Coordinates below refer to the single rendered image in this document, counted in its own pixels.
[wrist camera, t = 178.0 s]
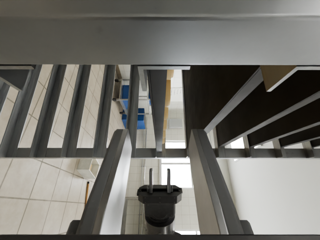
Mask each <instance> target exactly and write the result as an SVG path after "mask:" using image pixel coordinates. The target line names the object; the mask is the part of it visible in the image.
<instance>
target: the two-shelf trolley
mask: <svg viewBox="0 0 320 240"><path fill-rule="evenodd" d="M123 80H130V79H120V80H119V79H115V82H121V83H120V95H119V99H116V98H113V99H112V100H113V101H120V103H121V105H122V107H123V109H124V112H120V114H126V115H127V109H126V107H125V105H124V103H123V100H128V99H122V92H123V85H124V82H123ZM139 97H147V99H139V100H147V103H148V109H149V113H138V115H152V113H150V104H149V101H150V99H149V85H148V89H147V96H139Z"/></svg>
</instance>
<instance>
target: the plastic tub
mask: <svg viewBox="0 0 320 240"><path fill-rule="evenodd" d="M99 166H100V164H99V163H98V161H97V159H80V161H79V164H78V167H77V171H78V172H79V173H80V174H81V176H82V177H83V178H84V179H96V177H97V174H98V170H99Z"/></svg>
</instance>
